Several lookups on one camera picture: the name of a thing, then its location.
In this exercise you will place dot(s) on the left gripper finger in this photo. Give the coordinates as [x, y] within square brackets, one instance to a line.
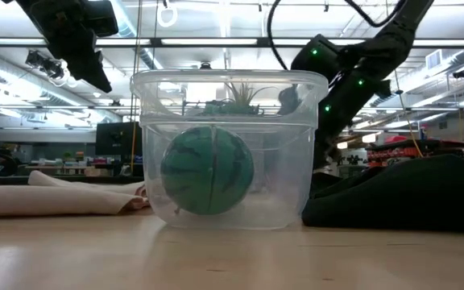
[83, 74]
[97, 76]

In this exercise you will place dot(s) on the green toy watermelon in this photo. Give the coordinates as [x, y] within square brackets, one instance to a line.
[207, 171]

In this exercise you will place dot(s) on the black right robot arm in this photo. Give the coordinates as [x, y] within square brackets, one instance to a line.
[397, 28]

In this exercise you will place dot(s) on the clear plastic tupperware container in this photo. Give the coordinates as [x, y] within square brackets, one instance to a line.
[284, 193]

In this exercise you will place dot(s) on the black ceiling-mounted device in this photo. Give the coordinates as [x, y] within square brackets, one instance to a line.
[40, 62]

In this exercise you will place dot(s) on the black monitor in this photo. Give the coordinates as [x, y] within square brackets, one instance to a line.
[113, 139]

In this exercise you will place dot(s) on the black ceiling beam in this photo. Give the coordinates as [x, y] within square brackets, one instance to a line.
[155, 41]

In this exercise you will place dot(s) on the red and black tool rack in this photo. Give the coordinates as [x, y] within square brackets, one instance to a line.
[401, 153]

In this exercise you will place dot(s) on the cluttered background workbench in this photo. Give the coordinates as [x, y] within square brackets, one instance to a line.
[55, 163]

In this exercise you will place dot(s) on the potted succulent plant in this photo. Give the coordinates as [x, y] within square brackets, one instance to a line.
[236, 108]

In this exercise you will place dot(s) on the black cloth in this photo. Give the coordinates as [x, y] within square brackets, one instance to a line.
[417, 193]

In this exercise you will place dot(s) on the white vent grille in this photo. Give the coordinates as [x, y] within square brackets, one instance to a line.
[433, 59]

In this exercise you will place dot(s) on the beige cloth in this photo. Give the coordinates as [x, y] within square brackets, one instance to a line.
[46, 201]

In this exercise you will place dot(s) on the black ceiling lamp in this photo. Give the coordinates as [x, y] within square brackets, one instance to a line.
[461, 73]

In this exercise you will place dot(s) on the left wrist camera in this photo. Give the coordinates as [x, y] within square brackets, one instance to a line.
[99, 18]

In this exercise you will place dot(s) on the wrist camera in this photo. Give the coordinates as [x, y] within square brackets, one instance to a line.
[99, 18]
[290, 100]

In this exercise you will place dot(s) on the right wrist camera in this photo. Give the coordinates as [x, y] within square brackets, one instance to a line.
[290, 100]

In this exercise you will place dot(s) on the silver ventilation duct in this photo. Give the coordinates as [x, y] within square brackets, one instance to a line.
[417, 78]
[125, 24]

